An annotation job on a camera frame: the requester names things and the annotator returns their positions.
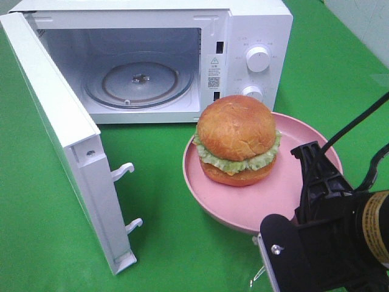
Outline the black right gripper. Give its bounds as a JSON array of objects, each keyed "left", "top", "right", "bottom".
[{"left": 258, "top": 141, "right": 377, "bottom": 291}]

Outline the pink round plate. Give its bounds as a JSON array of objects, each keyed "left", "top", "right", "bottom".
[{"left": 183, "top": 113, "right": 327, "bottom": 234}]

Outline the burger with lettuce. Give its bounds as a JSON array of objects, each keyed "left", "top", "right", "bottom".
[{"left": 192, "top": 95, "right": 281, "bottom": 187}]

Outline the white microwave door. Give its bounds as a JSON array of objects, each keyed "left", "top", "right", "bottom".
[{"left": 1, "top": 12, "right": 143, "bottom": 274}]

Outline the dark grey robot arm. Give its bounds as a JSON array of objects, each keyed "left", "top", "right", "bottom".
[{"left": 258, "top": 142, "right": 388, "bottom": 291}]

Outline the lower white timer knob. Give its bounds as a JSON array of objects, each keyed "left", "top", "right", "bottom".
[{"left": 242, "top": 85, "right": 264, "bottom": 102}]

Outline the upper white power knob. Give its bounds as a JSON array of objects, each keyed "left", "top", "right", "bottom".
[{"left": 246, "top": 46, "right": 270, "bottom": 72}]

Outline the white warning label sticker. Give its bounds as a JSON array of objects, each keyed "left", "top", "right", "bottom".
[{"left": 206, "top": 54, "right": 222, "bottom": 89}]

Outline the white microwave oven body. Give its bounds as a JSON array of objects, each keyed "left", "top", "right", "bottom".
[{"left": 6, "top": 1, "right": 293, "bottom": 124}]

